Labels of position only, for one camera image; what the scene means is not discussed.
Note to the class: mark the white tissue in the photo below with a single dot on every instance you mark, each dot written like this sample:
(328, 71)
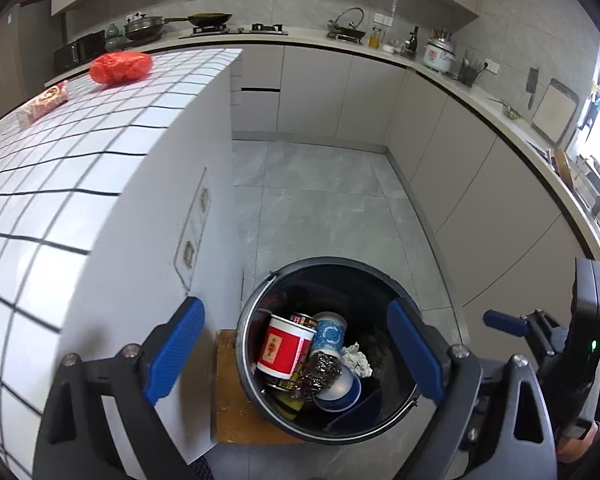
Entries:
(355, 360)

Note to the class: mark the red white paper cup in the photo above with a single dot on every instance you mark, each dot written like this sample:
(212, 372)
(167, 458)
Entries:
(286, 344)

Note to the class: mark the refrigerator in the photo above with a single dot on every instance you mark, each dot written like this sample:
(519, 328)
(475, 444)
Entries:
(30, 34)

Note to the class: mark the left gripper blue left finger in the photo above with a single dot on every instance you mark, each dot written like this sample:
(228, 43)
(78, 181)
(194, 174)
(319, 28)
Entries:
(75, 440)

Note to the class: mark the white tiled island counter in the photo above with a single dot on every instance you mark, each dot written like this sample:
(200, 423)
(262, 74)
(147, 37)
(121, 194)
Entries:
(114, 209)

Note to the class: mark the gas stove top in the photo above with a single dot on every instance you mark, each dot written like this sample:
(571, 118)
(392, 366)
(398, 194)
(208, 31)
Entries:
(220, 30)

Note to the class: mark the white rice cooker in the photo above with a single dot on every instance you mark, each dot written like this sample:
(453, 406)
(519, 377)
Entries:
(439, 54)

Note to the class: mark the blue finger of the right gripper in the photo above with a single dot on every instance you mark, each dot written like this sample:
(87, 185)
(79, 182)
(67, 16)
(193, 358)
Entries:
(505, 323)

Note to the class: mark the dark glass bottle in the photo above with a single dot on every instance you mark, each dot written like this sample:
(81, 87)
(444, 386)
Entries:
(411, 44)

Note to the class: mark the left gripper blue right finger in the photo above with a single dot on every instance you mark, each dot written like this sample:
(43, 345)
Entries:
(492, 411)

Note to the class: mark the orange liquid bottle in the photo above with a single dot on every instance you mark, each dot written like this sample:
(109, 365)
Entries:
(375, 38)

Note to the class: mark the black kettle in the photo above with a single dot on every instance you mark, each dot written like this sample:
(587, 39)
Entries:
(347, 26)

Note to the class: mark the foil wrapper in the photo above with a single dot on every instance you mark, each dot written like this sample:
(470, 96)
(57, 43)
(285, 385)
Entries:
(320, 373)

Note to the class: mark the utensil holder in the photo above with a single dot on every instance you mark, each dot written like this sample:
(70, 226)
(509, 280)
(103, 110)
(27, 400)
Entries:
(470, 70)

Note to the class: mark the wooden stool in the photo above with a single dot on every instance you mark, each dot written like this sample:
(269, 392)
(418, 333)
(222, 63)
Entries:
(235, 420)

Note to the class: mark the cleaver knife on wall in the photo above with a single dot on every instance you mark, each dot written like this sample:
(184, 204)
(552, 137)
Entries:
(531, 85)

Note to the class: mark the red plastic bag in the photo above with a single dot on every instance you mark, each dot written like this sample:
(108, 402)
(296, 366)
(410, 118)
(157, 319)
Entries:
(120, 67)

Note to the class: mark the black trash bucket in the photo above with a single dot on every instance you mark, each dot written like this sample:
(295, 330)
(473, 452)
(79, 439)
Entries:
(354, 409)

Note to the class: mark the frying pan on stove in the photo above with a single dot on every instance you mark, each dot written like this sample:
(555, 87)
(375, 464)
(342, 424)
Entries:
(202, 20)

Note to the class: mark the green teapot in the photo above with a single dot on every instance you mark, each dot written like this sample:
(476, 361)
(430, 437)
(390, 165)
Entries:
(114, 39)

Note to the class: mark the black microwave oven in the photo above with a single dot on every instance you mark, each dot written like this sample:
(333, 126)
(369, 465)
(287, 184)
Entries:
(79, 51)

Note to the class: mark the beige snack wrapper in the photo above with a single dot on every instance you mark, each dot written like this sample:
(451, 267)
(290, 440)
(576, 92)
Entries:
(42, 104)

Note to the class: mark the blue white paper cup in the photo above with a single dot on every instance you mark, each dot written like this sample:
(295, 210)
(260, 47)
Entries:
(329, 337)

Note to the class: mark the black wok with lid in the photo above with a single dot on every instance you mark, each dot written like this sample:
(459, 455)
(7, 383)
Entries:
(144, 27)

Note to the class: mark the cutting board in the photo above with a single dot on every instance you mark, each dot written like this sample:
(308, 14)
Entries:
(555, 112)

